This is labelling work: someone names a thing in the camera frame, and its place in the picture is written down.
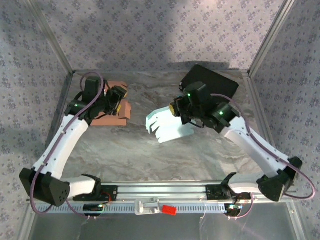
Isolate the brown paper box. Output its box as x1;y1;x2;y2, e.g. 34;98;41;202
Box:
88;79;133;127

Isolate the light blue paper box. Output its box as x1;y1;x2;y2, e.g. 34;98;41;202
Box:
145;106;195;144

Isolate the black flat case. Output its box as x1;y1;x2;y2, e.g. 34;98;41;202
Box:
179;64;240;100

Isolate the red plastic block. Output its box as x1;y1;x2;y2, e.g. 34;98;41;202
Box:
161;204;178;216

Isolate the small black board green light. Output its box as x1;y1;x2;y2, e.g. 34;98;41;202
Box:
83;203;104;217
224;203;243;217

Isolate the aluminium side rail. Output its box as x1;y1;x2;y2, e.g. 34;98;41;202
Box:
32;71;75;185
242;71;286;182

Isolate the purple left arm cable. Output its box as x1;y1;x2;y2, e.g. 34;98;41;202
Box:
30;71;106;221

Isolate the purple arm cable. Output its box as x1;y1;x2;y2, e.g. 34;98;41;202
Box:
211;93;316;221
30;71;106;221

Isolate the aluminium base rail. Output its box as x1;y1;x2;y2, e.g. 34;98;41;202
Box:
26;181;300;202

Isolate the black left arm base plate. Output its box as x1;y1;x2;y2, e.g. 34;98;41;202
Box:
72;183;119;202

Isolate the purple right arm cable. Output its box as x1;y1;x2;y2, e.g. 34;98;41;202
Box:
211;93;316;221

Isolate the aluminium frame post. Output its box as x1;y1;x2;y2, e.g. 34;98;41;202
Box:
247;0;298;76

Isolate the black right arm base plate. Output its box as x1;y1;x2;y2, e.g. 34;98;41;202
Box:
206;184;252;201

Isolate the white plastic bracket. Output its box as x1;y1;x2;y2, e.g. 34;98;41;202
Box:
134;197;161;216

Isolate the grey slotted cable duct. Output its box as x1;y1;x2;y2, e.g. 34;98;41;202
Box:
37;202;226;215

